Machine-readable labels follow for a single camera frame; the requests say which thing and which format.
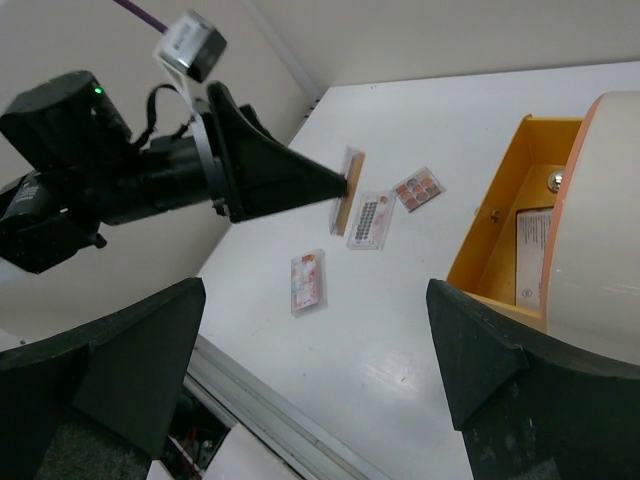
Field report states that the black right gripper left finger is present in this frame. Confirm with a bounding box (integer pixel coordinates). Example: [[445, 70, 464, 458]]
[[1, 278, 206, 479]]

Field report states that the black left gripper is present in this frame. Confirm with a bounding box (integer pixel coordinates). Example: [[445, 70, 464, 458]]
[[129, 82, 347, 223]]

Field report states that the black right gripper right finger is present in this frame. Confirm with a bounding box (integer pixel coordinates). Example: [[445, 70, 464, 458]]
[[426, 279, 639, 479]]

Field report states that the square four-shade eyeshadow palette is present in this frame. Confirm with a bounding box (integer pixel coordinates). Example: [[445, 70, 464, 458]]
[[329, 146, 366, 237]]

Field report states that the cream cylindrical drawer organizer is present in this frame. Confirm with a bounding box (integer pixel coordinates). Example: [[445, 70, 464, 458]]
[[541, 91, 639, 364]]

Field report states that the orange drawer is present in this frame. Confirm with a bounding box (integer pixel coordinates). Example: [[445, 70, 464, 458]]
[[446, 115, 582, 332]]

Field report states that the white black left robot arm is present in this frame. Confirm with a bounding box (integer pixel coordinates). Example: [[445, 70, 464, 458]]
[[1, 70, 348, 275]]

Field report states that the clear pink nails box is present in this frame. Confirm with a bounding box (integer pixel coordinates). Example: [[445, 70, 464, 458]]
[[290, 249, 328, 317]]

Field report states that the clear false lashes box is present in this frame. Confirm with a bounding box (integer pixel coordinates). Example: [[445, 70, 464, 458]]
[[347, 190, 395, 250]]

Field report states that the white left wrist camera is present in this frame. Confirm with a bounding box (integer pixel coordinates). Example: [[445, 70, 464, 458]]
[[154, 10, 227, 107]]

